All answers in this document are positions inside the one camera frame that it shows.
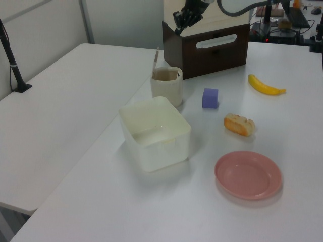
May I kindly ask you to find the yellow banana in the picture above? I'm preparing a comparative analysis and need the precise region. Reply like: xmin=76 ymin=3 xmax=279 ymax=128
xmin=247 ymin=74 xmax=287 ymax=96

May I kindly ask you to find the dark brown cabinet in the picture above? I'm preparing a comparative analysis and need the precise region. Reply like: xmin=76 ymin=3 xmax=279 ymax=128
xmin=162 ymin=20 xmax=250 ymax=80

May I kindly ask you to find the beige trash can lid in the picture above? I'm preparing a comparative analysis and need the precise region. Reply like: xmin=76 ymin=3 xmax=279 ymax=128
xmin=152 ymin=46 xmax=161 ymax=76

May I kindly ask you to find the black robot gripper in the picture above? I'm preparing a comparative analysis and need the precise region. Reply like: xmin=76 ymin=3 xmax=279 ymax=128
xmin=173 ymin=0 xmax=210 ymax=35

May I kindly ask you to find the black pole with clamp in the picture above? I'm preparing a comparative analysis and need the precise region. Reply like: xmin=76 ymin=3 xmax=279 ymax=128
xmin=0 ymin=19 xmax=33 ymax=94

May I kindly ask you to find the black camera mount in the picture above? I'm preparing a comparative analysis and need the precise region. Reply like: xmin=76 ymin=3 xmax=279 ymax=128
xmin=308 ymin=22 xmax=323 ymax=53

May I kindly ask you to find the purple foam cube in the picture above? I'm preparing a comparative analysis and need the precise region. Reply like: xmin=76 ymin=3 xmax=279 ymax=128
xmin=202 ymin=88 xmax=220 ymax=109

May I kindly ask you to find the cream plastic storage box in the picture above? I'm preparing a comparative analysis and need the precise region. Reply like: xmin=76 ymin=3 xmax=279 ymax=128
xmin=118 ymin=96 xmax=192 ymax=173

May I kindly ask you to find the black electronics box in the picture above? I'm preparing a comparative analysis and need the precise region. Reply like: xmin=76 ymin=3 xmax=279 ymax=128
xmin=267 ymin=27 xmax=300 ymax=44

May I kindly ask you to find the black upright stand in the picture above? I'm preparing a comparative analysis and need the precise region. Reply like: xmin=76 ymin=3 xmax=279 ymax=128
xmin=261 ymin=4 xmax=274 ymax=38

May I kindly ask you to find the black laptop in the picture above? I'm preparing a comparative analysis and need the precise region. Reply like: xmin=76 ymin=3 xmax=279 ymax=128
xmin=284 ymin=5 xmax=311 ymax=29

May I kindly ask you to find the cream desktop trash can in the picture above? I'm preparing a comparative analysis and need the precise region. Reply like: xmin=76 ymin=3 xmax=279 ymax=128
xmin=150 ymin=67 xmax=183 ymax=108

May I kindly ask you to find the white cabinet handle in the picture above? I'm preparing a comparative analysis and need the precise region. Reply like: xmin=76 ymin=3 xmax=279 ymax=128
xmin=196 ymin=33 xmax=238 ymax=49

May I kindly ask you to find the pink plastic plate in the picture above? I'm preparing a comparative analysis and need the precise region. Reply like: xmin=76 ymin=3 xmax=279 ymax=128
xmin=214 ymin=150 xmax=283 ymax=201

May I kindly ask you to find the grey corrugated hose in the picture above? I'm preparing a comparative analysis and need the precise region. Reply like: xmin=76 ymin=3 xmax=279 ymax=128
xmin=217 ymin=0 xmax=278 ymax=18

